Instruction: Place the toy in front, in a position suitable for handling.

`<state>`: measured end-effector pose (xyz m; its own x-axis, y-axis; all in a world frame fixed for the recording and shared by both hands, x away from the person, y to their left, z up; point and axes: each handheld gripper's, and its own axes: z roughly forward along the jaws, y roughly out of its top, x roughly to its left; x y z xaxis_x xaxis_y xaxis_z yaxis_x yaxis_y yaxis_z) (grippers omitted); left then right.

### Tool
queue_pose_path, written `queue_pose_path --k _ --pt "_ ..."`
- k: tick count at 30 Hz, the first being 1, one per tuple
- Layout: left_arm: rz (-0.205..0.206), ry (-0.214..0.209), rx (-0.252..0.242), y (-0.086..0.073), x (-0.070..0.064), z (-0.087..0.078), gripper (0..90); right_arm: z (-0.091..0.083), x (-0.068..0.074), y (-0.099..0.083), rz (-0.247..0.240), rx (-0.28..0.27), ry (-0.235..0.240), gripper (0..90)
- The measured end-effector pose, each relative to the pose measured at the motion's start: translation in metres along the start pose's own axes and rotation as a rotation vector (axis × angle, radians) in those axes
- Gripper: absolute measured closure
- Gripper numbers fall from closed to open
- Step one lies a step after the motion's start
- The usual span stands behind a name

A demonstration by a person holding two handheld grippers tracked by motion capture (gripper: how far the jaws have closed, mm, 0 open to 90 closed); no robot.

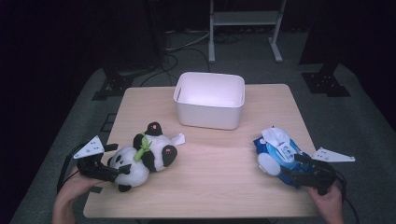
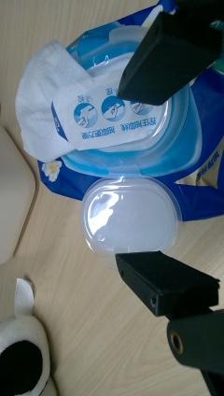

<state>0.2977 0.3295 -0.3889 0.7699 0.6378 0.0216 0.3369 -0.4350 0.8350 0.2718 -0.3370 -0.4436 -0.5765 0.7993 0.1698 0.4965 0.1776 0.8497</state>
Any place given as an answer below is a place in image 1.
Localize panda plush toy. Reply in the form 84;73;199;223
106;121;187;193

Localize white plastic bin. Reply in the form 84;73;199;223
173;71;247;131

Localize white metal stand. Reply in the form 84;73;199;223
207;0;288;64

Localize right hand-held gripper cable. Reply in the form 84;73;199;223
333;170;360;224

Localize left hand-held gripper cable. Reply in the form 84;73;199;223
56;143;87;194

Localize person's right hand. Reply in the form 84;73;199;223
306;184;346;224

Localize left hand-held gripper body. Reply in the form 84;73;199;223
73;135;121;183

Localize white wet wipe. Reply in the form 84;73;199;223
261;127;292;149

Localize black floor cables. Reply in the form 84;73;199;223
139;30;213;88

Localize black stand base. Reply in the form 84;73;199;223
301;61;351;98
91;60;135;102

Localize hand-held gripper cable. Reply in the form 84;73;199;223
56;143;87;194
333;170;360;224

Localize person's left hand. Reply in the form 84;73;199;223
56;166;105;205

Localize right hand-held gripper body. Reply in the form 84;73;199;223
298;147;356;197

